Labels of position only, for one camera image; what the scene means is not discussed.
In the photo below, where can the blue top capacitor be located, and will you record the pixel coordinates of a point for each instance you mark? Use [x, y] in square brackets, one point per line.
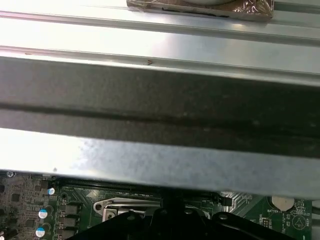
[40, 232]
[51, 191]
[43, 213]

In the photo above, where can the brown square base plate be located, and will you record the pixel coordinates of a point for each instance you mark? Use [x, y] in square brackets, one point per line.
[175, 8]

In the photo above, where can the silver coin battery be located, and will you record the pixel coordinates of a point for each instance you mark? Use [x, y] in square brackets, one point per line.
[282, 202]

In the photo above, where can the grey power choke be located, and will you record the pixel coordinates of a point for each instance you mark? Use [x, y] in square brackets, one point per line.
[69, 222]
[70, 208]
[67, 235]

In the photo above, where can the black RAM slot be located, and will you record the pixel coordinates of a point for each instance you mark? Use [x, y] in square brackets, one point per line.
[100, 187]

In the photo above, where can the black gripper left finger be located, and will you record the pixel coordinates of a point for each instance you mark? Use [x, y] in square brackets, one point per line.
[140, 230]

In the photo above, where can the green motherboard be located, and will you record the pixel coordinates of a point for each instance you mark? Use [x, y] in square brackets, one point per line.
[87, 195]

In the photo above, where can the black PC case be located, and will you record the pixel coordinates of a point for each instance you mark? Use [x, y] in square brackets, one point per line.
[150, 100]

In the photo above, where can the CPU socket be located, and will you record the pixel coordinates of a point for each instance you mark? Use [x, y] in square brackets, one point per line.
[110, 215]

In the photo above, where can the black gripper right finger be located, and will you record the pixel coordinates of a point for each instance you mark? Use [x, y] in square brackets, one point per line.
[225, 230]

